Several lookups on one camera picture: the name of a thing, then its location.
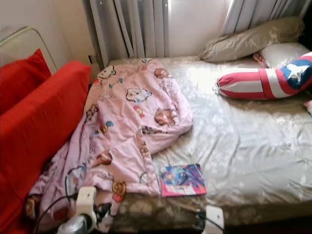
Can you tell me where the colourful pink blue book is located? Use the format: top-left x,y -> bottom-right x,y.
159,163 -> 207,197

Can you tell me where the pink cartoon print blanket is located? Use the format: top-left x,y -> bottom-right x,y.
28,58 -> 194,234

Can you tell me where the bed with beige floral sheet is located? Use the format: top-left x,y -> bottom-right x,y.
29,56 -> 312,230

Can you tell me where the red white blue star bolster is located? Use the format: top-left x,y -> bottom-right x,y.
214,51 -> 312,100

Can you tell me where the pink patterned pillow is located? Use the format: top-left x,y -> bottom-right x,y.
253,52 -> 269,68

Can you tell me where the green quilted mattress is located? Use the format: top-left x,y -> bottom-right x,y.
0,25 -> 58,75

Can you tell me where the grey pleated curtain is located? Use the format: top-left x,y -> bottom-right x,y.
83,0 -> 169,66
220,0 -> 312,36

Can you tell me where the olive floral pillow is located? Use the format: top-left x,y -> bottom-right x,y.
199,16 -> 305,63

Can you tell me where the white pillow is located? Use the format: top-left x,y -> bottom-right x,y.
258,41 -> 312,69

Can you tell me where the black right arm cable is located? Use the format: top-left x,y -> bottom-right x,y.
193,209 -> 225,234

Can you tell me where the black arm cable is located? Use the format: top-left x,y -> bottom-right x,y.
193,209 -> 225,234
38,193 -> 78,234

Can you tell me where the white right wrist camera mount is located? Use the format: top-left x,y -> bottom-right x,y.
206,205 -> 225,234

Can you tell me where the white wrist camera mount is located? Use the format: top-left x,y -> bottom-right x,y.
206,205 -> 225,234
76,186 -> 97,220

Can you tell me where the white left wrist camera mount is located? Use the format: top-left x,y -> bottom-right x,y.
76,186 -> 97,220

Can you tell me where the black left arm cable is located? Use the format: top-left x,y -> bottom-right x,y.
38,193 -> 78,234

